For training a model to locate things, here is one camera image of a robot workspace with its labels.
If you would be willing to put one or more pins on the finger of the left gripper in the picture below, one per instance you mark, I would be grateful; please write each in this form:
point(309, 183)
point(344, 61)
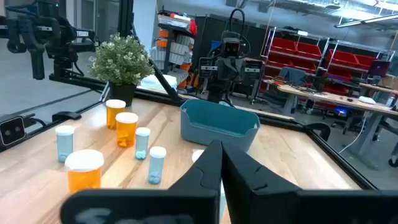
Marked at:
point(238, 70)
point(224, 70)

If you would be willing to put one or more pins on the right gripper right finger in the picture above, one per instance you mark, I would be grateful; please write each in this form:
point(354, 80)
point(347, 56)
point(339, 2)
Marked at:
point(264, 202)

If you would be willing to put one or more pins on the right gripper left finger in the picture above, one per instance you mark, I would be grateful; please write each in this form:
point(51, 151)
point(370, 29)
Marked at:
point(186, 202)

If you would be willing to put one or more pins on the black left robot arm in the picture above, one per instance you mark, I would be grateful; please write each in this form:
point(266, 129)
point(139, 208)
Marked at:
point(217, 91)

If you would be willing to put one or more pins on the teal plastic bin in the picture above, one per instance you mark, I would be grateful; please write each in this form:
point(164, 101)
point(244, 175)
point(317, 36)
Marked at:
point(217, 121)

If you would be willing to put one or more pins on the orange pill bottle grey label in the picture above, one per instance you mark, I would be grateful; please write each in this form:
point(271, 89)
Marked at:
point(84, 177)

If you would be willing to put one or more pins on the rack of orange grey bins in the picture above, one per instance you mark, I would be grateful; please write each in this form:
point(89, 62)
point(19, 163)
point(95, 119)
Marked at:
point(178, 49)

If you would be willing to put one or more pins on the black storage cabinet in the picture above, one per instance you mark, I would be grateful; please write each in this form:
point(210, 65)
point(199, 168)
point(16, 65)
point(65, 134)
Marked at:
point(211, 34)

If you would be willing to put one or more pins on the metal shelf with red bins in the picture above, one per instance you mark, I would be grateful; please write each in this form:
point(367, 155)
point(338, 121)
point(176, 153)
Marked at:
point(286, 46)
point(342, 57)

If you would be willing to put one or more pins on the blue office chair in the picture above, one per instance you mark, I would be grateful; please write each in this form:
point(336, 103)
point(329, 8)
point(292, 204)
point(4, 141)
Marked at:
point(292, 76)

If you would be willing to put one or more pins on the green potted plant black pot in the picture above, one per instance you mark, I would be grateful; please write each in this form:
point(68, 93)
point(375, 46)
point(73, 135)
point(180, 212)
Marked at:
point(121, 62)

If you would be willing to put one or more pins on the wooden workbench grey legs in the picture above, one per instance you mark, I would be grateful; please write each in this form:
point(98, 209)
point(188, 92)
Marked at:
point(326, 98)

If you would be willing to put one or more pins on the white object on workbench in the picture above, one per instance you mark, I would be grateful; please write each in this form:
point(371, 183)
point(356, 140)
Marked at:
point(367, 99)

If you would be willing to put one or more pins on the hanging ceiling light bar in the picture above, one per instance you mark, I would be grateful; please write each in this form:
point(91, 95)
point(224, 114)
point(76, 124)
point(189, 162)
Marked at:
point(367, 20)

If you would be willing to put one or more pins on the purple laptop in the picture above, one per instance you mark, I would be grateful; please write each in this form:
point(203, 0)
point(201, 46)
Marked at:
point(379, 68)

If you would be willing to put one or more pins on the background black robot device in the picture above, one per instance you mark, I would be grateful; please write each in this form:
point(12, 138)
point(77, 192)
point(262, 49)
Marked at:
point(34, 34)

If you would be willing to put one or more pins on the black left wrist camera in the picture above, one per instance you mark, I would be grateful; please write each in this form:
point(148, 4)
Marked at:
point(231, 46)

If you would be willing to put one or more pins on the black aluminium table frame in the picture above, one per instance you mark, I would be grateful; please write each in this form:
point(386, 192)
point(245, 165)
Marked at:
point(161, 97)

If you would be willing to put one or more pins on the black frame bracket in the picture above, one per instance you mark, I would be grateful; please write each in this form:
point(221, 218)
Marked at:
point(66, 115)
point(320, 128)

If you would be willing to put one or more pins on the small black depth camera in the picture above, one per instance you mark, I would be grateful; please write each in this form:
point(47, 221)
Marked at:
point(12, 130)

